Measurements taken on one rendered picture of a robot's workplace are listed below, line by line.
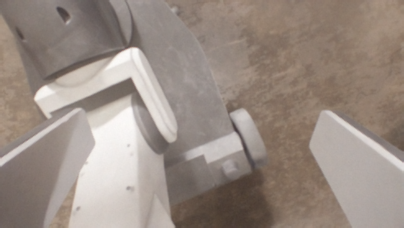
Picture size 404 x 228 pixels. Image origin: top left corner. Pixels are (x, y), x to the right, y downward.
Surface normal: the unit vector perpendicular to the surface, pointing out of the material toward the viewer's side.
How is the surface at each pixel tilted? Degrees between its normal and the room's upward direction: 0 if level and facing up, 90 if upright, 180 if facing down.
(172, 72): 0
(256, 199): 0
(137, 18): 0
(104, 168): 63
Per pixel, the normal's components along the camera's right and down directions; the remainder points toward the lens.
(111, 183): -0.29, -0.64
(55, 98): 0.09, 0.30
